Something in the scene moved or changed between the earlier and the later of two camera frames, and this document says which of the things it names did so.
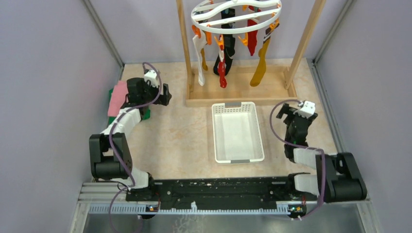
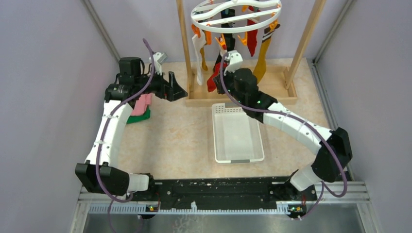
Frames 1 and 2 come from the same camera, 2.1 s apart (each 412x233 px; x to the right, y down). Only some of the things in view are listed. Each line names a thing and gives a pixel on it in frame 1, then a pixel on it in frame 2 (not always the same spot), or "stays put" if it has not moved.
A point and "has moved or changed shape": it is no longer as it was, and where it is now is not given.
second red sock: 252,39 stays put
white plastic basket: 237,135 stays put
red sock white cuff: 221,69 has moved or changed shape
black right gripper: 288,110 -> 219,86
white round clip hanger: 236,16 stays put
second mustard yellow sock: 204,65 stays put
